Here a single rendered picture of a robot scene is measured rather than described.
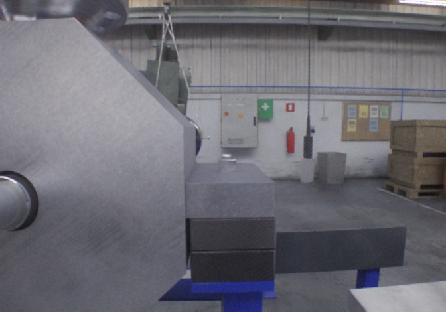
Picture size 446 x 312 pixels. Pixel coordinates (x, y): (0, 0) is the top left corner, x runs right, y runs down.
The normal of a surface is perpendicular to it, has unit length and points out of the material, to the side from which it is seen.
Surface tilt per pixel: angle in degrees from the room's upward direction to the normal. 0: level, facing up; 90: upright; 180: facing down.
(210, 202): 90
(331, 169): 93
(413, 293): 0
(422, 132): 90
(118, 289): 90
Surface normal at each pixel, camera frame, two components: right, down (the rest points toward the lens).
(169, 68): 0.44, 0.35
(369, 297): 0.00, -1.00
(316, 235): 0.04, 0.07
